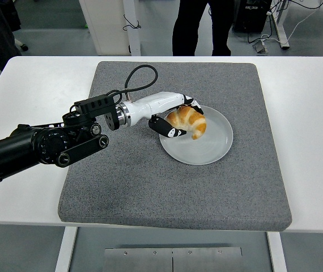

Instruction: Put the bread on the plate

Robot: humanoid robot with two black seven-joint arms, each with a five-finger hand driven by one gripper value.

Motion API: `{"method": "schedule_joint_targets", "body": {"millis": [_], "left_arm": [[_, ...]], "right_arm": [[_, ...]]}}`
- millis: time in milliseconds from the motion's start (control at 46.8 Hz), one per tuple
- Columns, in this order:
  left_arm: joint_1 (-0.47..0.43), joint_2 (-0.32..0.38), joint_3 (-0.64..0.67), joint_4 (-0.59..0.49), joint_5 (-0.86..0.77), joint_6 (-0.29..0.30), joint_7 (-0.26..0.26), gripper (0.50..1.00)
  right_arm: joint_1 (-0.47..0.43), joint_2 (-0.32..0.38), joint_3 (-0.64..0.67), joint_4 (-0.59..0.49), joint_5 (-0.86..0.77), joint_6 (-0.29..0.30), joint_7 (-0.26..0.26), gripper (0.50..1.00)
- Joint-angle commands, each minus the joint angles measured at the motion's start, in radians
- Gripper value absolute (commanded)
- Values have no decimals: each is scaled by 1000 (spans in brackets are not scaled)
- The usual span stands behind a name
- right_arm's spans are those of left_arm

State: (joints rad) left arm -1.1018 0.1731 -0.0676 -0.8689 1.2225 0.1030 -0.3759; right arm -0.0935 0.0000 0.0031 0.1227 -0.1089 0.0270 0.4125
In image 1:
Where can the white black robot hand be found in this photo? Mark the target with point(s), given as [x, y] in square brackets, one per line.
[156, 103]

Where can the golden croissant bread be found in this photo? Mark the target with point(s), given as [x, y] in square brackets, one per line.
[190, 120]

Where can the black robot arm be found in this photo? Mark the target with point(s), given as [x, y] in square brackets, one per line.
[22, 144]

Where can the grey round plate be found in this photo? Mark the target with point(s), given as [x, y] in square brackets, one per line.
[207, 148]

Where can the grey metal plate with screws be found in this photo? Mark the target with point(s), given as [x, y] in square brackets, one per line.
[173, 259]

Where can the grey felt mat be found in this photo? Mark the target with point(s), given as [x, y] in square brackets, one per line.
[178, 192]

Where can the black computer box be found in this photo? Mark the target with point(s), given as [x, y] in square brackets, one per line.
[249, 17]

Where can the office chair base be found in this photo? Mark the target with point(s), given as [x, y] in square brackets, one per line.
[22, 46]

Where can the white desk leg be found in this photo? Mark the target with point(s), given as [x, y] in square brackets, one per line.
[282, 28]

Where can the white table leg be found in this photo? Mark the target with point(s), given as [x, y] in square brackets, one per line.
[277, 252]
[65, 249]

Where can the white post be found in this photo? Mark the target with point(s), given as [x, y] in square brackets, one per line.
[133, 39]

